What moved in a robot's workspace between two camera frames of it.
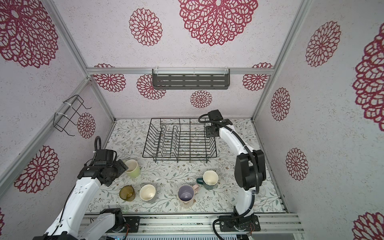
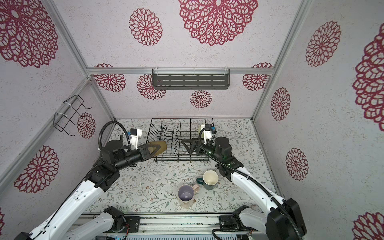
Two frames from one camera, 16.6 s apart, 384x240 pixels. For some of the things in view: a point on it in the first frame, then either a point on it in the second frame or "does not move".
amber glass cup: [127, 193] to [162, 149]
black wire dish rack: [179, 139] does not move
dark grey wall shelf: [191, 78] does not move
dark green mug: [209, 180] does not move
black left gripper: [121, 166] to [144, 152]
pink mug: [186, 195] does not move
